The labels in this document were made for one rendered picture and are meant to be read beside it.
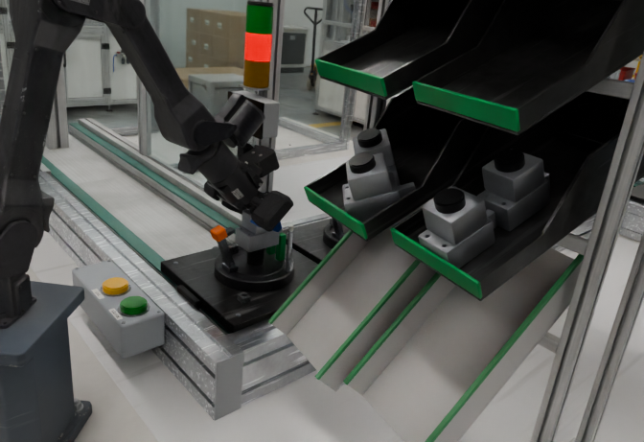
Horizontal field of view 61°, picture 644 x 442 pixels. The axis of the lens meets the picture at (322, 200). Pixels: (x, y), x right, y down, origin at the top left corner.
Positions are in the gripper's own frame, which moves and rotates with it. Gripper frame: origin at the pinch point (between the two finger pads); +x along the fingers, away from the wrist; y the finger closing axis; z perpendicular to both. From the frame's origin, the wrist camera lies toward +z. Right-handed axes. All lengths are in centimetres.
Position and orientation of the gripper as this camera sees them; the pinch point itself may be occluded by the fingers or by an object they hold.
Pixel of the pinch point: (261, 213)
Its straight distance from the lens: 94.9
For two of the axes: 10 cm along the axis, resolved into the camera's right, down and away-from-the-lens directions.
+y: -6.6, -3.2, 6.8
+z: 6.2, -7.4, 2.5
